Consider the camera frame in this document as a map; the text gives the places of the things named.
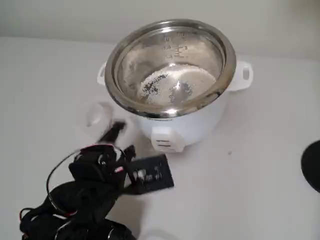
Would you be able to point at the white rice cooker housing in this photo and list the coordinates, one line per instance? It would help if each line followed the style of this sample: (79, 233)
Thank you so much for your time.
(200, 120)

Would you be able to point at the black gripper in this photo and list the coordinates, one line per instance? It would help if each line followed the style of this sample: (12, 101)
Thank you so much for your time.
(108, 148)

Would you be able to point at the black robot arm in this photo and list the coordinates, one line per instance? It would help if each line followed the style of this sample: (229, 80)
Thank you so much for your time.
(82, 207)

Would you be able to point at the black round object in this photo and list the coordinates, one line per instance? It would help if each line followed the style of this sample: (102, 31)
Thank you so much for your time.
(312, 167)

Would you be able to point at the translucent plastic measuring cup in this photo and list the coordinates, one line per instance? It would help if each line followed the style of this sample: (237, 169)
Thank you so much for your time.
(97, 117)

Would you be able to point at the stainless steel inner pot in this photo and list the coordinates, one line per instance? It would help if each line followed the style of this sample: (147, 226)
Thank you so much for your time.
(200, 50)

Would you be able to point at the black wrist camera board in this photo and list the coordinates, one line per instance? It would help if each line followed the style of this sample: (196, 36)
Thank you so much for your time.
(152, 175)

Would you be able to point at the white uncooked rice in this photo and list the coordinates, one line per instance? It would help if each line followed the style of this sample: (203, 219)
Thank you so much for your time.
(195, 75)

